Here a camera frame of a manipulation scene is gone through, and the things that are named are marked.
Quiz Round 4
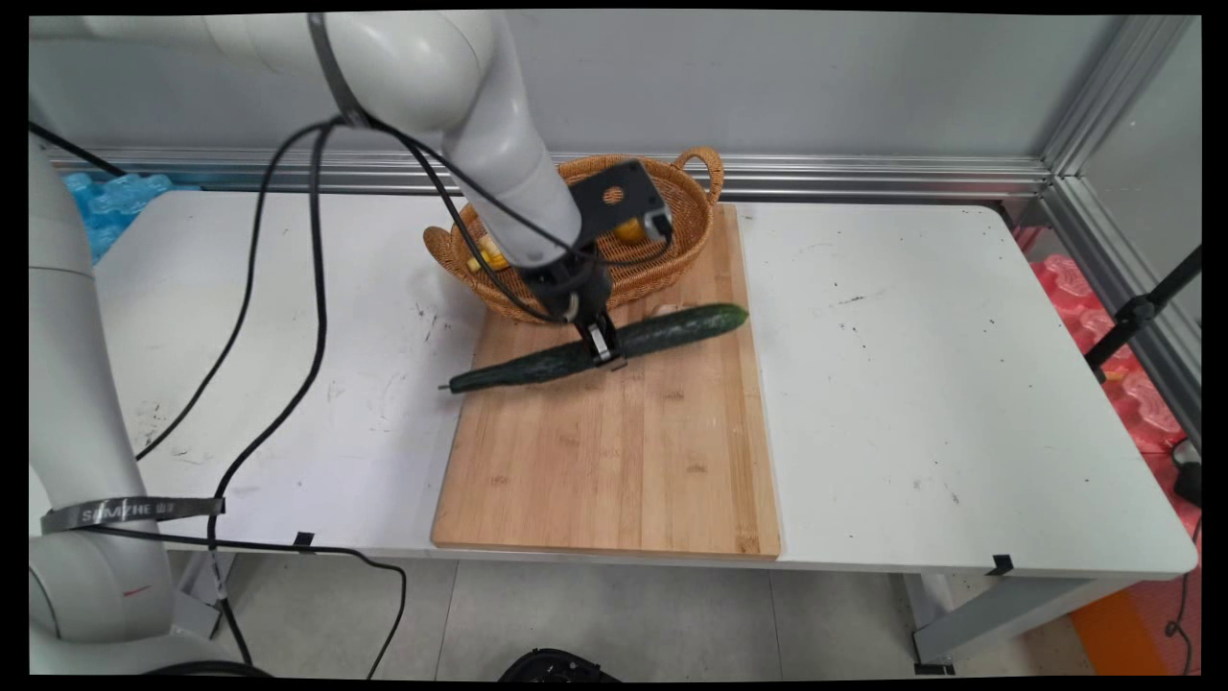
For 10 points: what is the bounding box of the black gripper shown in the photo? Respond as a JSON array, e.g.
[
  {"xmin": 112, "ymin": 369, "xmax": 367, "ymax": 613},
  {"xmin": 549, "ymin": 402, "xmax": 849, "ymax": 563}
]
[{"xmin": 522, "ymin": 250, "xmax": 630, "ymax": 369}]

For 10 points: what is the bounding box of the long dark green cucumber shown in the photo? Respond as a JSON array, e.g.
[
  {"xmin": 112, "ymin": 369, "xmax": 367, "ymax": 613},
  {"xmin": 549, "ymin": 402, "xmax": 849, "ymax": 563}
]
[{"xmin": 438, "ymin": 302, "xmax": 750, "ymax": 395}]

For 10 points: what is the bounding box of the bamboo cutting board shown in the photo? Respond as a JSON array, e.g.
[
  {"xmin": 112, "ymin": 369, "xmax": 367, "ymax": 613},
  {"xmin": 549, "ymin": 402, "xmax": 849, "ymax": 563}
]
[{"xmin": 431, "ymin": 203, "xmax": 783, "ymax": 561}]

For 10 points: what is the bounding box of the yellow corn cob with husk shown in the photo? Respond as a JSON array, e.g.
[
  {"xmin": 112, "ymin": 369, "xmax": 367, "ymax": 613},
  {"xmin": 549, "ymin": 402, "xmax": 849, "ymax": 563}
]
[{"xmin": 465, "ymin": 233, "xmax": 511, "ymax": 274}]

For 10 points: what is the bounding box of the woven wicker basket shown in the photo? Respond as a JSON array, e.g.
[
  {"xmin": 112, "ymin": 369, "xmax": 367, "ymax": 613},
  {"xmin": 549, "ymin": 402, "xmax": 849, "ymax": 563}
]
[{"xmin": 423, "ymin": 146, "xmax": 726, "ymax": 326}]

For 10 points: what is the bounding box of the black object on floor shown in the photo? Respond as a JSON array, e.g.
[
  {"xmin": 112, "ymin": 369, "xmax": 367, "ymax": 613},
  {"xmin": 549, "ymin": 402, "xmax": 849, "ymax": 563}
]
[{"xmin": 497, "ymin": 649, "xmax": 623, "ymax": 683}]

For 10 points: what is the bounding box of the grey table leg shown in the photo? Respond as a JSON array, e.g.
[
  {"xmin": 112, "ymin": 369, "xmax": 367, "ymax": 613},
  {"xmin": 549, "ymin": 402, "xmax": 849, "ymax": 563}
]
[
  {"xmin": 909, "ymin": 574, "xmax": 1138, "ymax": 677},
  {"xmin": 173, "ymin": 551, "xmax": 234, "ymax": 641}
]

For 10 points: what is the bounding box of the blue foam mat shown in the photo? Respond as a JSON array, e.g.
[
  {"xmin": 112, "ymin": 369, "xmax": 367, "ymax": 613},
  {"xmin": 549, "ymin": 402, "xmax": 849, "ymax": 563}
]
[{"xmin": 61, "ymin": 171, "xmax": 199, "ymax": 267}]

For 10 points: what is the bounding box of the black tripod stand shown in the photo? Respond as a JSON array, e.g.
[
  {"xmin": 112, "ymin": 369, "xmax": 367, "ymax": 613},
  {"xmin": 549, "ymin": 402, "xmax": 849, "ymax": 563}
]
[{"xmin": 1084, "ymin": 247, "xmax": 1202, "ymax": 382}]

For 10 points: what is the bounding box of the red foam mat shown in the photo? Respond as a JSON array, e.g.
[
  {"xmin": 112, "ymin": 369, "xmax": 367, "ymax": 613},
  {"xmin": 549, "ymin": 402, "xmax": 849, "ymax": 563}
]
[{"xmin": 1015, "ymin": 225, "xmax": 1202, "ymax": 538}]

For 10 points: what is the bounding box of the orange floor mat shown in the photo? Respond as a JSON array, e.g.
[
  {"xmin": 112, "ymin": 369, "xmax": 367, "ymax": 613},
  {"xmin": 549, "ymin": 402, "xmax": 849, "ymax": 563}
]
[{"xmin": 1068, "ymin": 576, "xmax": 1202, "ymax": 677}]

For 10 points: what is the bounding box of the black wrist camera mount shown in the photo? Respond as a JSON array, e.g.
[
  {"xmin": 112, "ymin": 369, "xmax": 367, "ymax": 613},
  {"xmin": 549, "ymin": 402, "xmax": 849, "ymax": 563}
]
[{"xmin": 567, "ymin": 158, "xmax": 675, "ymax": 250}]

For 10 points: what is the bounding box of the horizontal aluminium frame rail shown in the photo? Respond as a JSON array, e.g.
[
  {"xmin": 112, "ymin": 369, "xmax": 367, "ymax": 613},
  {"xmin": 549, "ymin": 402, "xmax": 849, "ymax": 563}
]
[{"xmin": 58, "ymin": 147, "xmax": 1053, "ymax": 203}]

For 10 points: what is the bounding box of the thin black looping cable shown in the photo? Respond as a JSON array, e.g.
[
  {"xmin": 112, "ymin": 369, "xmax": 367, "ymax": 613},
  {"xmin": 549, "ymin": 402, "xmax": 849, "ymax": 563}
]
[{"xmin": 91, "ymin": 524, "xmax": 409, "ymax": 679}]

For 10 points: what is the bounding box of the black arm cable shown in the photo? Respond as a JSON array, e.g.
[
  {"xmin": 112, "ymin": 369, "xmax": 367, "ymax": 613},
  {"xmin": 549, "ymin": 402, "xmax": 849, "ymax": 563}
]
[{"xmin": 134, "ymin": 119, "xmax": 343, "ymax": 463}]

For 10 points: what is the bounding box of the plain black velcro strap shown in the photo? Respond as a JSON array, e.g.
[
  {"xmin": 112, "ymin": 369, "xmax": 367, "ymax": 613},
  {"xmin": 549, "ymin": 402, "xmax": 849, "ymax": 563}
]
[{"xmin": 306, "ymin": 12, "xmax": 373, "ymax": 131}]

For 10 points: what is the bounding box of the grey printed velcro strap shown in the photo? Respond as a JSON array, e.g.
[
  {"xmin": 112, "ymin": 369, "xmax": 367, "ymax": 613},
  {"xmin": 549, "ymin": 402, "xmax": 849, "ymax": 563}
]
[{"xmin": 39, "ymin": 495, "xmax": 227, "ymax": 536}]

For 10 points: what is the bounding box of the slanted aluminium frame rail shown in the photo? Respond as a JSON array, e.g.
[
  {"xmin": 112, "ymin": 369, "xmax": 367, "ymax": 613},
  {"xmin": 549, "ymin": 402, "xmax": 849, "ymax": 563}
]
[{"xmin": 1038, "ymin": 176, "xmax": 1202, "ymax": 447}]

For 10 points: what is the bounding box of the black background cable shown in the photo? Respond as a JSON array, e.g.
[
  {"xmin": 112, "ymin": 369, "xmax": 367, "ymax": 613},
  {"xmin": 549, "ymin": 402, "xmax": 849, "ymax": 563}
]
[{"xmin": 29, "ymin": 121, "xmax": 128, "ymax": 179}]

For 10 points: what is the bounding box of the aluminium frame corner post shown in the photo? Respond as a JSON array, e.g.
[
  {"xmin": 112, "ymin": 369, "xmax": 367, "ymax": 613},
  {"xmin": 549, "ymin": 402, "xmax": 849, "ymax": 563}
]
[{"xmin": 1040, "ymin": 13, "xmax": 1201, "ymax": 179}]

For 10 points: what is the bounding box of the thin black floor cable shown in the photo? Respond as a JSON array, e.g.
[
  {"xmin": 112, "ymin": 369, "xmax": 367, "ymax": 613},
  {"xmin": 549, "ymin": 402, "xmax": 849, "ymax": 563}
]
[{"xmin": 1164, "ymin": 513, "xmax": 1202, "ymax": 675}]

